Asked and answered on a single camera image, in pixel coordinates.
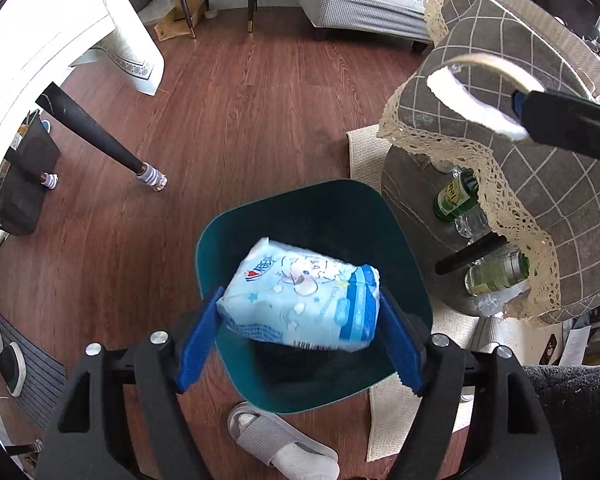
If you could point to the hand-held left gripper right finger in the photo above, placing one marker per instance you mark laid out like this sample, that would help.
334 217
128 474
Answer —
402 350

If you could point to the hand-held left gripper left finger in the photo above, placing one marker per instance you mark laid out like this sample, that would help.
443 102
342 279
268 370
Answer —
195 340

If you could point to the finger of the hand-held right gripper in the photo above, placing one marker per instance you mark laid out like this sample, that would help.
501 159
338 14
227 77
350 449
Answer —
565 120

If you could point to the blue tissue packet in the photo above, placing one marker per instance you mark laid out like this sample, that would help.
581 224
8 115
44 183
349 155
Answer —
300 295

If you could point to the teal trash bin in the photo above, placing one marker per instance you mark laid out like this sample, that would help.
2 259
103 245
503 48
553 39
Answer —
320 210

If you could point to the beige rug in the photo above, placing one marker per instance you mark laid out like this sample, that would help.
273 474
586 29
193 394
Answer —
395 420

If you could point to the grey checked tablecloth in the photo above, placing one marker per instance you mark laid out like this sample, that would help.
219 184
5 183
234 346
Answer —
555 200

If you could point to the pale green glass bottle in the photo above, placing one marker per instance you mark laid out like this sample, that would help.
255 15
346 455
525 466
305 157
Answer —
495 272

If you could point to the grey slipper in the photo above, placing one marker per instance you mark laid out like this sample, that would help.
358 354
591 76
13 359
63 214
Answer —
270 435

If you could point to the clear plastic bottle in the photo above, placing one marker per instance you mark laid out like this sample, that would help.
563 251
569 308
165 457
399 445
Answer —
472 222

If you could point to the round table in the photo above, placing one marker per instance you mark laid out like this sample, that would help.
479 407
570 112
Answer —
410 195

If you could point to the grey striped doormat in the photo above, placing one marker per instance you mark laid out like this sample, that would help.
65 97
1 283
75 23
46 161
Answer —
45 385

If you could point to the striped table leg sock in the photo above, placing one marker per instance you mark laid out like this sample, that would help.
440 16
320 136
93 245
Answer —
50 180
151 177

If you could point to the white paper sheet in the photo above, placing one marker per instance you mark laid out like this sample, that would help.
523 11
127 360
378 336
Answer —
576 345

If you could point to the person's grey fleece clothing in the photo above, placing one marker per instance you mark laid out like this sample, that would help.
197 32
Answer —
580 420

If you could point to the grey armchair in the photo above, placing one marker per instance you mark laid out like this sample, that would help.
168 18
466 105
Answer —
370 5

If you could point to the black paper bag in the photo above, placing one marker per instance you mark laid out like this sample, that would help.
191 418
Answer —
25 185

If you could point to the black table leg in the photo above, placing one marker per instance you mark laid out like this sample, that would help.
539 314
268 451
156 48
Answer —
90 130

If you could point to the flat cardboard box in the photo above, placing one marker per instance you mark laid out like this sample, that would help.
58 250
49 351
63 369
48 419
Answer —
180 15

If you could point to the white tablecloth dining table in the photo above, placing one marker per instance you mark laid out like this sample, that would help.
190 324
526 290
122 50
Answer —
55 25

